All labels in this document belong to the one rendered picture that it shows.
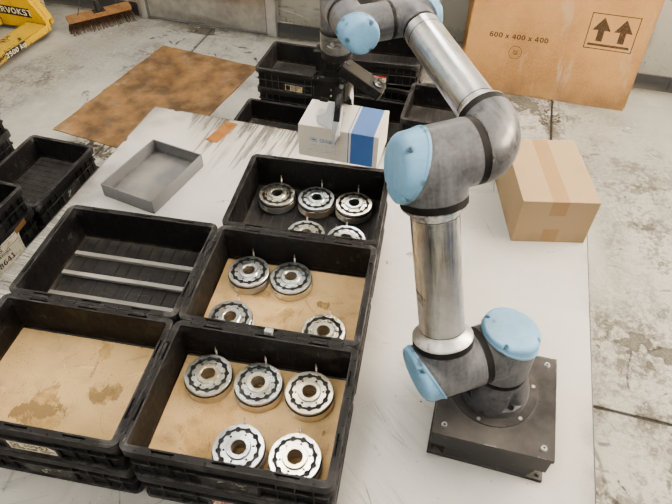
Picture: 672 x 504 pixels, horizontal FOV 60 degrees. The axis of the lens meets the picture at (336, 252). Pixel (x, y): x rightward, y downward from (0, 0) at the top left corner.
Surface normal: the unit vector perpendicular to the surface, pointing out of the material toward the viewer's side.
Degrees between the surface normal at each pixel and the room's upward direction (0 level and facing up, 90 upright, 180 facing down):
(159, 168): 0
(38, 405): 0
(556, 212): 90
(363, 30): 90
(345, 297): 0
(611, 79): 73
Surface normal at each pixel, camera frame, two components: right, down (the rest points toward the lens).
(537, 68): -0.25, 0.45
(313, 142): -0.27, 0.69
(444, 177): 0.25, 0.45
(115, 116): 0.01, -0.69
